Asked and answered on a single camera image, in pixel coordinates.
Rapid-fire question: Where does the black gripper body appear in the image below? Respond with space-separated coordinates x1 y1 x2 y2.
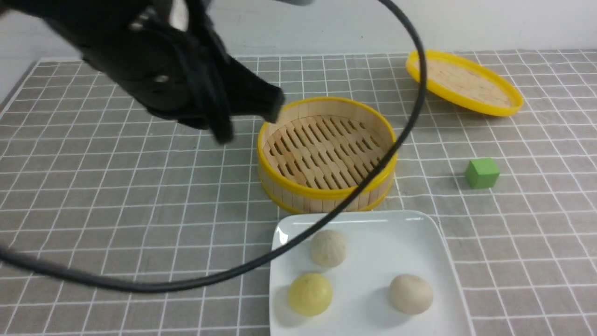
44 0 285 143

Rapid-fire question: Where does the white steamed bun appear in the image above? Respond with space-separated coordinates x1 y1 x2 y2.
309 230 347 268

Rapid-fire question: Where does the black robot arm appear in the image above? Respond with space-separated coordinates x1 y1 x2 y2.
1 0 285 144

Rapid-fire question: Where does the yellow steamed bun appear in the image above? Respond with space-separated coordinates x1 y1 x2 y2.
286 273 334 317

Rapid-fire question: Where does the white square plate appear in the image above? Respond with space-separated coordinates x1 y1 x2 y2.
269 210 475 336

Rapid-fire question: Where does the beige steamed bun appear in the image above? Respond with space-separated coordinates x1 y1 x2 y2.
389 274 434 315

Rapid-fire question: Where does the bamboo steamer basket yellow rim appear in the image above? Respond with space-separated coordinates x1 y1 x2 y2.
257 97 396 213

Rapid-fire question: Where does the bamboo steamer lid yellow rim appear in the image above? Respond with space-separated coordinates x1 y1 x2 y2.
425 50 524 117

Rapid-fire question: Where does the green wooden cube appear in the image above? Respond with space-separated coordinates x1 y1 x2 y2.
465 157 500 189

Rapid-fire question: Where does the black camera cable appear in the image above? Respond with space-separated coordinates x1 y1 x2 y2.
0 0 427 293

